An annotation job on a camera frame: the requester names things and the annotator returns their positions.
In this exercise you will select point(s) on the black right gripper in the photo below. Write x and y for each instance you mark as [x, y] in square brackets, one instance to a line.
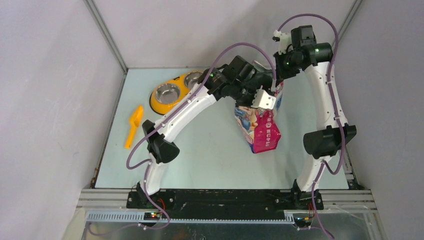
[282, 73]

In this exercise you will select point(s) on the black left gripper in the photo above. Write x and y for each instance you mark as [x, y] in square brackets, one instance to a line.
[254, 88]

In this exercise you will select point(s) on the colourful cat food bag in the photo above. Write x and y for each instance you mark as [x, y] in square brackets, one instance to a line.
[258, 125]

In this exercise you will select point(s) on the yellow double pet bowl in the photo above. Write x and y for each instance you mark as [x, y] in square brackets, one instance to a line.
[166, 95]

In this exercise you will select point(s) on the yellow plastic food scoop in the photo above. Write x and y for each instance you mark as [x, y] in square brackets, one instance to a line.
[134, 123]

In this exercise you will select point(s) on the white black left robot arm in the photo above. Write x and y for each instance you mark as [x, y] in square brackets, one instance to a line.
[214, 84]

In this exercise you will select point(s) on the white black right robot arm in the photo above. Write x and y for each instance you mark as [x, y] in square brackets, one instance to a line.
[333, 130]

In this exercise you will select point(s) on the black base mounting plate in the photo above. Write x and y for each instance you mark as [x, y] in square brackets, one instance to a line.
[224, 203]

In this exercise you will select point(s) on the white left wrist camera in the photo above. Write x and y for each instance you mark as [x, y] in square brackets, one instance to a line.
[263, 100]

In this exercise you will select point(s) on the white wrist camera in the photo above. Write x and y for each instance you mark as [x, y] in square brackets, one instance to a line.
[283, 39]
[263, 100]

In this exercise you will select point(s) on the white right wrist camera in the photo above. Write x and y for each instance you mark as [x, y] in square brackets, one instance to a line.
[283, 39]

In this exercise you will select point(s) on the aluminium right corner post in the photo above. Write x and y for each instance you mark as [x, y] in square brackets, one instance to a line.
[341, 14]

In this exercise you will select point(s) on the aluminium corner post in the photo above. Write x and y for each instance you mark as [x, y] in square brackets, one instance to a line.
[105, 32]
[341, 14]

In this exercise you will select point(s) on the aluminium front frame rail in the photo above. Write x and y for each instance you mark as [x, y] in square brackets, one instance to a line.
[347, 215]

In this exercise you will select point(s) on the aluminium left corner post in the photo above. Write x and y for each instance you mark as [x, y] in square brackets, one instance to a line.
[105, 32]

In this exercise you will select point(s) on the grey slotted cable duct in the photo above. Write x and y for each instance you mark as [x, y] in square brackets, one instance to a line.
[147, 217]

